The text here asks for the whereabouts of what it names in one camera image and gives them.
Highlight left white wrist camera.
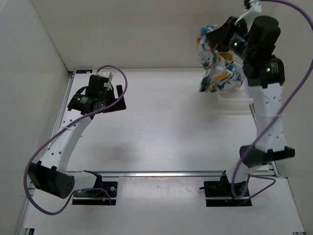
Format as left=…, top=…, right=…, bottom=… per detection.
left=96, top=72, right=113, bottom=87

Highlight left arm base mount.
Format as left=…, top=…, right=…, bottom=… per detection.
left=72, top=180, right=118, bottom=206

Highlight white plastic basket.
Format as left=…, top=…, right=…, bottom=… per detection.
left=217, top=81, right=254, bottom=112

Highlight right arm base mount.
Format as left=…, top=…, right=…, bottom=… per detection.
left=199, top=181, right=252, bottom=208

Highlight patterned white shorts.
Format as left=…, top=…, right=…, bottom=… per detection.
left=197, top=24, right=244, bottom=93

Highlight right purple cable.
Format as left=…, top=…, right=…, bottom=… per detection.
left=230, top=0, right=313, bottom=204

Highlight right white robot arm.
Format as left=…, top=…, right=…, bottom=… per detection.
left=206, top=16, right=295, bottom=198

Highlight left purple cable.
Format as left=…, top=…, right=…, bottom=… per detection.
left=27, top=65, right=128, bottom=215

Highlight purple cable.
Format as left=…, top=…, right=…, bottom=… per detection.
left=27, top=65, right=128, bottom=215
left=230, top=0, right=313, bottom=204

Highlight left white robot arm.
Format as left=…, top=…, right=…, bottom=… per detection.
left=27, top=72, right=126, bottom=199

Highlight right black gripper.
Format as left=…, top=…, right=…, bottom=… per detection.
left=206, top=17, right=255, bottom=61

